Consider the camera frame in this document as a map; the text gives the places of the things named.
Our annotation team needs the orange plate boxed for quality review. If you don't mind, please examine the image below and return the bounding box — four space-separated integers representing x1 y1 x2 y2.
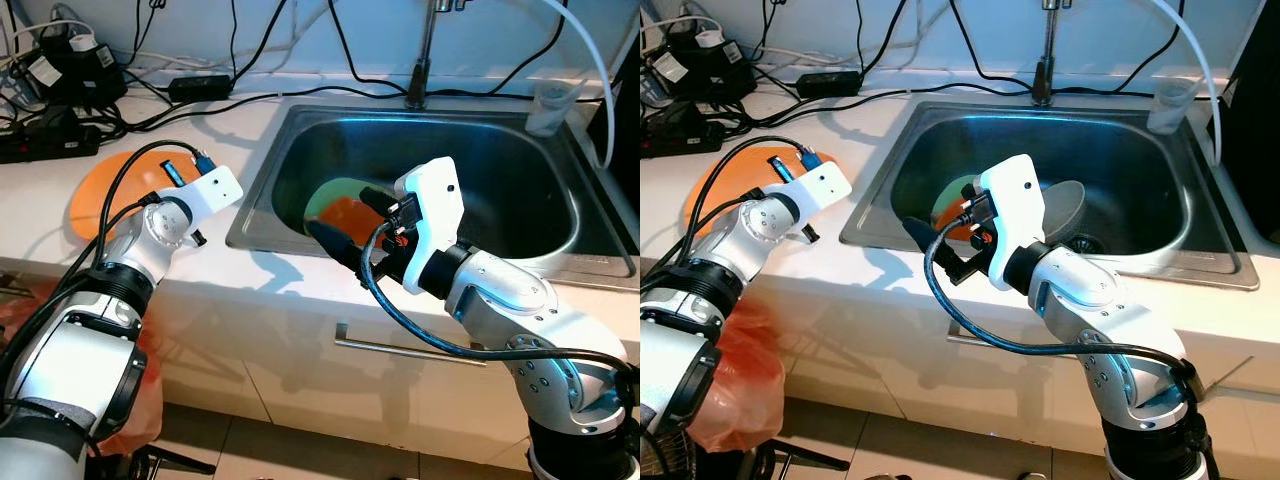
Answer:
68 150 191 241
683 145 801 236

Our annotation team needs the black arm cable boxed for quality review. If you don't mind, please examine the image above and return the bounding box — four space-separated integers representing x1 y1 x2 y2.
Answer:
360 225 641 376
0 140 216 401
640 135 821 301
922 220 1201 381

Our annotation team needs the white kitchen cabinet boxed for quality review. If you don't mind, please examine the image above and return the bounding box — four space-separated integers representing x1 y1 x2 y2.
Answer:
780 290 1280 471
150 270 641 471

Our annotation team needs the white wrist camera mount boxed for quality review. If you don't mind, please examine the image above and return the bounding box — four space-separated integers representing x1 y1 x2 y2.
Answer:
393 157 466 296
172 163 244 216
780 160 853 216
978 153 1049 291

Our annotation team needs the black appliance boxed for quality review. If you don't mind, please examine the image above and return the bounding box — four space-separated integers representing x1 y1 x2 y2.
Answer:
1220 40 1280 216
590 60 641 201

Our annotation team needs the black power strip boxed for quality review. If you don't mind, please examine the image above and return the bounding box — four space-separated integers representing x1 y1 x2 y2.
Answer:
0 125 101 164
640 125 716 159

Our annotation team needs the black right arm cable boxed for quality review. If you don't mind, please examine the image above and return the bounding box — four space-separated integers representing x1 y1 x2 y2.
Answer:
922 220 1201 381
360 225 641 376

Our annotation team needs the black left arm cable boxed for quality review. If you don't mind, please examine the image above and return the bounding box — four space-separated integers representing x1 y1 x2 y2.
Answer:
0 140 216 401
640 135 821 301

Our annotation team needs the black power adapter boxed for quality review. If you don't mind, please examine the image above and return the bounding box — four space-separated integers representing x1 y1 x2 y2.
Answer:
167 73 234 101
795 70 863 98

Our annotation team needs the metal faucet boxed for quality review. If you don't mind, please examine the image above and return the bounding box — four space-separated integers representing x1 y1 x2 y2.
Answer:
405 0 471 111
1030 0 1076 108

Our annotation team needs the stainless steel sink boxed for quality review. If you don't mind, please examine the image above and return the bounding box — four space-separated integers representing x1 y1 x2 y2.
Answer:
225 100 641 291
840 98 1261 291

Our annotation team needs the red plastic bag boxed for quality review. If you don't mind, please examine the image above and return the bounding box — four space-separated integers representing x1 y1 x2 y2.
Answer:
0 290 166 456
690 300 786 453

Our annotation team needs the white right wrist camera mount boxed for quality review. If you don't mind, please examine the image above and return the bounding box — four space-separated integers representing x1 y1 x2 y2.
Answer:
393 157 466 296
978 153 1049 291

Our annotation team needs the black labelled device box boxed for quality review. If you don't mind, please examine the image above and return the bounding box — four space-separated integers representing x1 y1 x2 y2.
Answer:
25 35 126 106
648 30 756 106

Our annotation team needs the white hose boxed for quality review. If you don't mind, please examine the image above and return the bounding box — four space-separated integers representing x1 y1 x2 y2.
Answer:
470 0 616 169
1100 0 1226 166

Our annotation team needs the green plate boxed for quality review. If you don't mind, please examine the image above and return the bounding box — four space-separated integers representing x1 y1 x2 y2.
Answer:
930 175 986 226
303 177 376 236

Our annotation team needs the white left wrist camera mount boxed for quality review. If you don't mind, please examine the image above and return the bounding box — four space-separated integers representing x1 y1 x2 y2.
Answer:
780 160 853 216
172 163 244 216

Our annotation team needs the clear plastic cup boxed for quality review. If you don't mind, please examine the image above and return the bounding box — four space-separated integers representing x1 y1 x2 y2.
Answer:
525 80 581 138
1147 78 1199 136

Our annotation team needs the grey bowl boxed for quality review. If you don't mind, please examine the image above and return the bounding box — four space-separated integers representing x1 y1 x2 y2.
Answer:
1040 180 1087 243

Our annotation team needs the silver drawer handle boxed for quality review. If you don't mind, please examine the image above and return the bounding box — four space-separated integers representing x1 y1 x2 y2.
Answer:
335 322 466 363
948 322 1031 351

